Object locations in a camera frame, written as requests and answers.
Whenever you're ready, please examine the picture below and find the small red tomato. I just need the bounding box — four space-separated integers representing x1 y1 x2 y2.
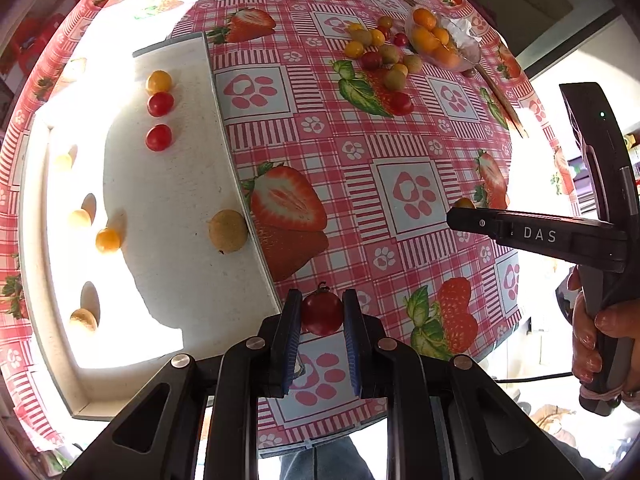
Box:
300 282 344 337

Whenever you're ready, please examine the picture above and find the brown kiwi berry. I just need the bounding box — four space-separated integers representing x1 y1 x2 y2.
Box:
383 70 407 92

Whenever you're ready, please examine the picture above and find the brown round fruit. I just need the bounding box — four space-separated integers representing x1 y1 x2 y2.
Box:
208 209 248 255

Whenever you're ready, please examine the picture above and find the white crumpled tissue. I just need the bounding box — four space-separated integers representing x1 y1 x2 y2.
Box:
446 18 476 49

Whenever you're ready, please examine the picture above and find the pink strawberry tablecloth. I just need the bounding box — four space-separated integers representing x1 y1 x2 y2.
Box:
0 0 586 456

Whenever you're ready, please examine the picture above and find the right hand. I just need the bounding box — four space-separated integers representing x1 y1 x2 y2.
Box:
569 266 640 401

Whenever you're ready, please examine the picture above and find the yellow cherry tomato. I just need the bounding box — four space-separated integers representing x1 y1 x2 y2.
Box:
145 70 174 96

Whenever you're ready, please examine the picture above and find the red plastic chair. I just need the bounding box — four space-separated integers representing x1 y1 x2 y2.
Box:
9 13 65 76

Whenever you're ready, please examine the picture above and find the orange kumquat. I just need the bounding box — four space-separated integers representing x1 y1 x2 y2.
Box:
412 8 437 30

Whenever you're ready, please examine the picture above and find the white tray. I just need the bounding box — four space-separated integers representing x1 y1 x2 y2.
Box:
18 34 280 420

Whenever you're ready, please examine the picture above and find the glass fruit bowl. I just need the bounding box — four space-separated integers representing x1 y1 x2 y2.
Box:
405 6 480 73

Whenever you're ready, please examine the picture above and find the small yellow tomato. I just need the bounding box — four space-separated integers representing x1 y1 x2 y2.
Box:
454 197 475 209

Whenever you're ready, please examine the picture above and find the red tomato on tray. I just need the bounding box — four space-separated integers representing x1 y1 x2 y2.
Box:
146 92 175 117
145 124 172 152

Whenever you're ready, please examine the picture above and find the wooden stick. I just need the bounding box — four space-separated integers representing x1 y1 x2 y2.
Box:
404 0 528 138

